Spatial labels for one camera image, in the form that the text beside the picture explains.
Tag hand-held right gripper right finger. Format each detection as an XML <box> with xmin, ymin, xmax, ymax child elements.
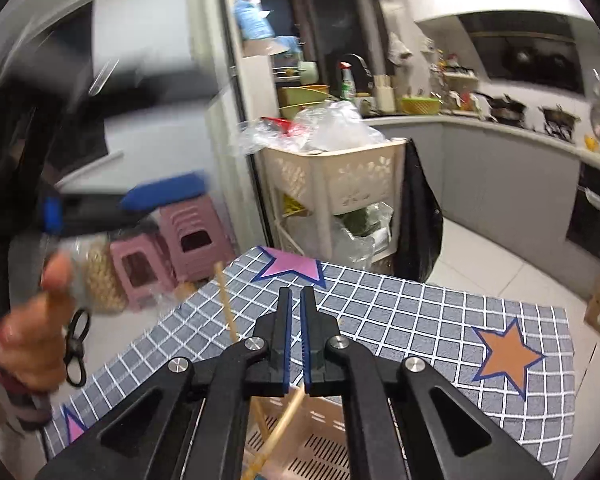
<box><xmin>300</xmin><ymin>285</ymin><xmax>555</xmax><ymax>480</ymax></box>

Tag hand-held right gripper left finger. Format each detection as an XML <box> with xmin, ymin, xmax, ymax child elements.
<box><xmin>34</xmin><ymin>286</ymin><xmax>294</xmax><ymax>480</ymax></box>

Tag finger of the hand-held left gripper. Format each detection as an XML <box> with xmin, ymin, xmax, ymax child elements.
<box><xmin>41</xmin><ymin>171</ymin><xmax>209</xmax><ymax>237</ymax></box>
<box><xmin>5</xmin><ymin>61</ymin><xmax>232</xmax><ymax>117</ymax></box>

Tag wooden chopstick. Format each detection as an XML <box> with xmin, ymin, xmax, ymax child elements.
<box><xmin>214</xmin><ymin>261</ymin><xmax>270</xmax><ymax>443</ymax></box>
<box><xmin>240</xmin><ymin>389</ymin><xmax>307</xmax><ymax>480</ymax></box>

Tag beige plastic utensil holder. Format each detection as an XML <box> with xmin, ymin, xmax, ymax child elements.
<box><xmin>242</xmin><ymin>395</ymin><xmax>353</xmax><ymax>480</ymax></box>

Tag person's left hand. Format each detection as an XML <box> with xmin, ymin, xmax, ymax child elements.
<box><xmin>0</xmin><ymin>251</ymin><xmax>77</xmax><ymax>394</ymax></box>

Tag tall pink plastic stool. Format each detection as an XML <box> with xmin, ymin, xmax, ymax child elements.
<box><xmin>158</xmin><ymin>195</ymin><xmax>237</xmax><ymax>282</ymax></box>

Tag short pink plastic stool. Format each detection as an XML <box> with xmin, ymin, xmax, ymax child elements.
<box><xmin>109</xmin><ymin>232</ymin><xmax>177</xmax><ymax>312</ymax></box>

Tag dark window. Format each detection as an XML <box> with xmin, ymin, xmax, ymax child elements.
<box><xmin>27</xmin><ymin>0</ymin><xmax>112</xmax><ymax>173</ymax></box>

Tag grey grid star tablecloth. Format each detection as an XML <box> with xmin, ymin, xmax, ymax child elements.
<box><xmin>42</xmin><ymin>246</ymin><xmax>576</xmax><ymax>480</ymax></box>

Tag clear bag of peanuts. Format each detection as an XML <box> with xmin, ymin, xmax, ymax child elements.
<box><xmin>74</xmin><ymin>237</ymin><xmax>129</xmax><ymax>314</ymax></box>

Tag blue plastic bag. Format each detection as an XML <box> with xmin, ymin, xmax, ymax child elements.
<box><xmin>232</xmin><ymin>0</ymin><xmax>277</xmax><ymax>42</ymax></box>

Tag green plastic basins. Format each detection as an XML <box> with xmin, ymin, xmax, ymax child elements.
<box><xmin>279</xmin><ymin>85</ymin><xmax>331</xmax><ymax>121</ymax></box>

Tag black plastic bag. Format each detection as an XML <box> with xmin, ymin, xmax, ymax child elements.
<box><xmin>394</xmin><ymin>137</ymin><xmax>444</xmax><ymax>284</ymax></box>

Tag cream plastic storage cart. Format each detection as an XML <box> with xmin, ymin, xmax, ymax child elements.
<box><xmin>257</xmin><ymin>137</ymin><xmax>407</xmax><ymax>281</ymax></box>

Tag black scissors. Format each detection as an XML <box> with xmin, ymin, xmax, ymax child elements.
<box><xmin>62</xmin><ymin>308</ymin><xmax>90</xmax><ymax>387</ymax></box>

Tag clear plastic bags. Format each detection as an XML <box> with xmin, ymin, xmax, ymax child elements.
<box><xmin>237</xmin><ymin>100</ymin><xmax>387</xmax><ymax>156</ymax></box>

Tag clear spray bottle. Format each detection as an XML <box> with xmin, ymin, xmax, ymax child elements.
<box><xmin>337</xmin><ymin>61</ymin><xmax>357</xmax><ymax>101</ymax></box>

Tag black kitchen faucet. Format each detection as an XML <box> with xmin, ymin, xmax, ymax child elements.
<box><xmin>339</xmin><ymin>53</ymin><xmax>376</xmax><ymax>92</ymax></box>

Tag white chopstick canister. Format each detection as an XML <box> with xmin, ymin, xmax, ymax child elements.
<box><xmin>372</xmin><ymin>75</ymin><xmax>397</xmax><ymax>113</ymax></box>

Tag grey kitchen cabinet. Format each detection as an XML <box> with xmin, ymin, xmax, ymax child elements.
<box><xmin>365</xmin><ymin>115</ymin><xmax>582</xmax><ymax>287</ymax></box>

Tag green plastic basket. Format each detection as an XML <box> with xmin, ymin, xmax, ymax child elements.
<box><xmin>400</xmin><ymin>96</ymin><xmax>444</xmax><ymax>115</ymax></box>

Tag black wok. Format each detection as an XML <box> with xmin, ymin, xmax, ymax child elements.
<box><xmin>475</xmin><ymin>91</ymin><xmax>527</xmax><ymax>126</ymax></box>

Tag black built-in oven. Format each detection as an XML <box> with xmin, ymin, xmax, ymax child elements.
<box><xmin>565</xmin><ymin>162</ymin><xmax>600</xmax><ymax>261</ymax></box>

